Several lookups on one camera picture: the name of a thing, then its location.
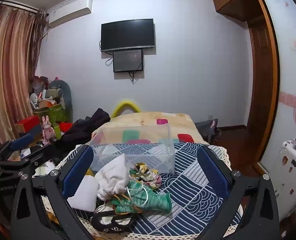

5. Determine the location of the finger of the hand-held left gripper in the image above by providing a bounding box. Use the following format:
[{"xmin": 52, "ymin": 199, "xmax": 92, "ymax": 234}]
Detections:
[
  {"xmin": 0, "ymin": 133, "xmax": 36, "ymax": 162},
  {"xmin": 0, "ymin": 145, "xmax": 58, "ymax": 172}
]

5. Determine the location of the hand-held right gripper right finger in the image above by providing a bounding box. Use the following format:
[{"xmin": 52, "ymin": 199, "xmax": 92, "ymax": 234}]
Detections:
[{"xmin": 197, "ymin": 145, "xmax": 280, "ymax": 240}]

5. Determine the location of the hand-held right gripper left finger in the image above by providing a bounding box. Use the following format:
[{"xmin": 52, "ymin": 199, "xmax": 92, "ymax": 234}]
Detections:
[{"xmin": 10, "ymin": 145, "xmax": 96, "ymax": 240}]

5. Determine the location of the white foam sponge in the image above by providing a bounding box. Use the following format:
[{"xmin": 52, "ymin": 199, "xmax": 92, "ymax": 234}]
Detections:
[{"xmin": 67, "ymin": 175, "xmax": 100, "ymax": 212}]

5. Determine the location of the white cloth pouch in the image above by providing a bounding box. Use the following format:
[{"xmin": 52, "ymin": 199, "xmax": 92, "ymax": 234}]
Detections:
[{"xmin": 95, "ymin": 153, "xmax": 130, "ymax": 200}]

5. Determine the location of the green knitted glove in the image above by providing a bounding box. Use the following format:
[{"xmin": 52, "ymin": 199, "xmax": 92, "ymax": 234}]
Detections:
[{"xmin": 110, "ymin": 180, "xmax": 172, "ymax": 214}]

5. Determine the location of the clear plastic box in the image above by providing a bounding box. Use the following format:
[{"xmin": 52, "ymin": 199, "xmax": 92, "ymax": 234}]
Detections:
[{"xmin": 89, "ymin": 124, "xmax": 176, "ymax": 174}]

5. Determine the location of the floral fabric scrunchie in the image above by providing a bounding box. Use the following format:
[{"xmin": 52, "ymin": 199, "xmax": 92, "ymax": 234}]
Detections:
[{"xmin": 129, "ymin": 162, "xmax": 162, "ymax": 189}]

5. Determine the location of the red box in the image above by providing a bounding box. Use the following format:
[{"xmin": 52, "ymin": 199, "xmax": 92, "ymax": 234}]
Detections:
[{"xmin": 15, "ymin": 116, "xmax": 42, "ymax": 133}]

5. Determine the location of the blue patterned cloth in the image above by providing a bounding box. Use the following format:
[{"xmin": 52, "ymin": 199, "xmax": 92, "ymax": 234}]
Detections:
[{"xmin": 40, "ymin": 142, "xmax": 244, "ymax": 240}]

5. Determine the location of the pink bunny doll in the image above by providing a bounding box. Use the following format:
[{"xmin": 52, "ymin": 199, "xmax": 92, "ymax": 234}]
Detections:
[{"xmin": 41, "ymin": 116, "xmax": 56, "ymax": 144}]

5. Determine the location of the dark clothes pile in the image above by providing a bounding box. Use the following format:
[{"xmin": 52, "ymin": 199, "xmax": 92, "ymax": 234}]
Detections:
[{"xmin": 55, "ymin": 108, "xmax": 111, "ymax": 153}]

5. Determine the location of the green cardboard box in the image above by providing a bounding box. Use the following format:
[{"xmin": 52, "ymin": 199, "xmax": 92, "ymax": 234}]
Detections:
[{"xmin": 34, "ymin": 104, "xmax": 68, "ymax": 128}]

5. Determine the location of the dark bag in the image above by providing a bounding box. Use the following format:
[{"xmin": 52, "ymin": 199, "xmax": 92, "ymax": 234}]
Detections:
[{"xmin": 195, "ymin": 120, "xmax": 221, "ymax": 143}]

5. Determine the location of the striped brown curtain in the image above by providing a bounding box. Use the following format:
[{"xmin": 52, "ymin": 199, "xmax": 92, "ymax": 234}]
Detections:
[{"xmin": 0, "ymin": 4, "xmax": 42, "ymax": 150}]

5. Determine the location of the white mini fridge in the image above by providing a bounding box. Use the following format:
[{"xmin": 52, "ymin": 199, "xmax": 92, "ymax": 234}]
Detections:
[{"xmin": 271, "ymin": 140, "xmax": 296, "ymax": 220}]

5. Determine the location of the beige blanket with coloured squares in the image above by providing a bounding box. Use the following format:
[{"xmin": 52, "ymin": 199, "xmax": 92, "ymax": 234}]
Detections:
[{"xmin": 92, "ymin": 112, "xmax": 210, "ymax": 147}]

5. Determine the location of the yellow foam tube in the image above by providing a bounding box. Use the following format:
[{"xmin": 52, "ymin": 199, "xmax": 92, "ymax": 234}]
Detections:
[{"xmin": 110, "ymin": 99, "xmax": 141, "ymax": 118}]

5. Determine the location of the pink ribbon sticker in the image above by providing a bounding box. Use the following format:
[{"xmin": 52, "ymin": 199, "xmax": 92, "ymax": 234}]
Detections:
[{"xmin": 279, "ymin": 92, "xmax": 296, "ymax": 108}]

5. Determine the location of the white sliding door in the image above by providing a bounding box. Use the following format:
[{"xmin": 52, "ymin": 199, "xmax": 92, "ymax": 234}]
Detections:
[{"xmin": 259, "ymin": 0, "xmax": 296, "ymax": 170}]

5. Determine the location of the white air conditioner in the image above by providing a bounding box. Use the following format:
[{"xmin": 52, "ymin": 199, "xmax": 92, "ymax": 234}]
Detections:
[{"xmin": 48, "ymin": 0, "xmax": 92, "ymax": 29}]

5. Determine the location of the small black wall monitor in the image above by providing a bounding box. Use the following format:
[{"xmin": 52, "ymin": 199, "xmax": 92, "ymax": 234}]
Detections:
[{"xmin": 113, "ymin": 49, "xmax": 144, "ymax": 73}]

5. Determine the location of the wall-mounted black television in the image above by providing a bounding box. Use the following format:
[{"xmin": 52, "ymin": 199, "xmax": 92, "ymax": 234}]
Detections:
[{"xmin": 101, "ymin": 19, "xmax": 155, "ymax": 52}]

